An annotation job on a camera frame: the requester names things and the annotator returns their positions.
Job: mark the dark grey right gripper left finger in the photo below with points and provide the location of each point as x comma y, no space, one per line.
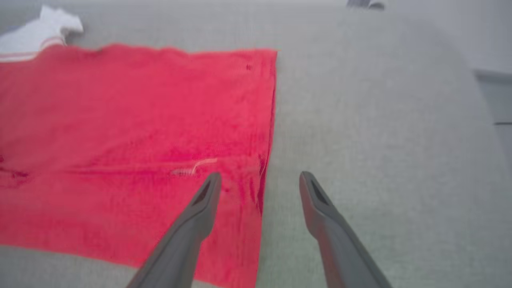
184,244

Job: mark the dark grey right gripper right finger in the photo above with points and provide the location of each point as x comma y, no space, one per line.
340,248

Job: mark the red garment with white trim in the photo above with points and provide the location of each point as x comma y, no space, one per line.
120,120

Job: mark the grey fabric sofa seat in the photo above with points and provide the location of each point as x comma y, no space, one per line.
380,140

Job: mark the grey metal post with bracket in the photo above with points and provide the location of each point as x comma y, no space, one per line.
364,4

